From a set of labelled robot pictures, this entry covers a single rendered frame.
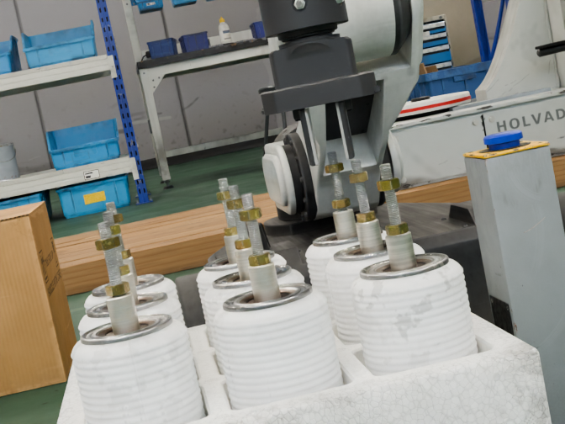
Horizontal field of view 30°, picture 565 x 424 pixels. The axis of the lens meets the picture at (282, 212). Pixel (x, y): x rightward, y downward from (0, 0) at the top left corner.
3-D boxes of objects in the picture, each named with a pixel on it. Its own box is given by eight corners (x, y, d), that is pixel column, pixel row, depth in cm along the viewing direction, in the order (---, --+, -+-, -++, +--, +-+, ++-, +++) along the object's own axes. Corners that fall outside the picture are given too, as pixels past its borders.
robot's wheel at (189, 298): (199, 400, 155) (171, 268, 153) (232, 392, 156) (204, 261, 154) (209, 440, 136) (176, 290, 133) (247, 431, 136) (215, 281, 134)
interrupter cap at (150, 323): (81, 336, 89) (79, 328, 89) (169, 315, 90) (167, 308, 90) (81, 355, 82) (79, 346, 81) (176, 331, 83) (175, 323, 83)
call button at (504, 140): (481, 156, 111) (477, 136, 111) (516, 147, 111) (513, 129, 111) (493, 156, 107) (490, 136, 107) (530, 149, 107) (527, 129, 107)
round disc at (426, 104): (365, 124, 338) (361, 108, 337) (455, 106, 342) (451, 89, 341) (388, 124, 308) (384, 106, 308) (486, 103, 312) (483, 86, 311)
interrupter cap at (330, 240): (354, 232, 117) (352, 226, 117) (398, 232, 111) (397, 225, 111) (299, 249, 113) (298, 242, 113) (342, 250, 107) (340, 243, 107)
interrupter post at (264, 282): (256, 301, 89) (248, 263, 88) (284, 297, 88) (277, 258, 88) (252, 308, 86) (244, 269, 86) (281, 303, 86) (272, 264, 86)
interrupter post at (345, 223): (350, 238, 114) (344, 208, 113) (364, 238, 112) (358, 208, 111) (332, 243, 112) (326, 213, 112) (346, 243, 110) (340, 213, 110)
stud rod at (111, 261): (120, 311, 86) (100, 222, 85) (130, 310, 86) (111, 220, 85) (114, 315, 85) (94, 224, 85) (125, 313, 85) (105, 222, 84)
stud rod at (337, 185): (351, 220, 111) (337, 151, 111) (342, 223, 111) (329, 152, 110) (346, 220, 112) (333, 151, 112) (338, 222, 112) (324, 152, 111)
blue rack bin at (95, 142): (57, 168, 595) (49, 131, 592) (124, 154, 600) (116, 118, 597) (50, 172, 545) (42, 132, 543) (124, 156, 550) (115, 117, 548)
